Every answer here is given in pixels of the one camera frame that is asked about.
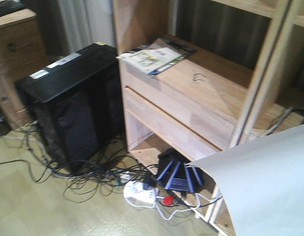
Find white paper sheets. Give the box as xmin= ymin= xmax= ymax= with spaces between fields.
xmin=192 ymin=124 xmax=304 ymax=236

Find wooden shelf unit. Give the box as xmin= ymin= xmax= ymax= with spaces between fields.
xmin=113 ymin=0 xmax=304 ymax=236

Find magazines on shelf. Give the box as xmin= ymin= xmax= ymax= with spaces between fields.
xmin=117 ymin=37 xmax=196 ymax=77

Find black blue router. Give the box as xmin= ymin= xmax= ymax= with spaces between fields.
xmin=155 ymin=148 xmax=205 ymax=193

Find black computer tower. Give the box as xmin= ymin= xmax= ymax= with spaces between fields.
xmin=15 ymin=43 xmax=124 ymax=173

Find white power strip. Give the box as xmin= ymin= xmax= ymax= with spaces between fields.
xmin=123 ymin=181 xmax=159 ymax=204

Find red plug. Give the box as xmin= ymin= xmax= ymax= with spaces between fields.
xmin=163 ymin=196 xmax=174 ymax=206

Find wooden drawer cabinet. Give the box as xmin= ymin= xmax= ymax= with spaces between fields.
xmin=0 ymin=9 xmax=48 ymax=129

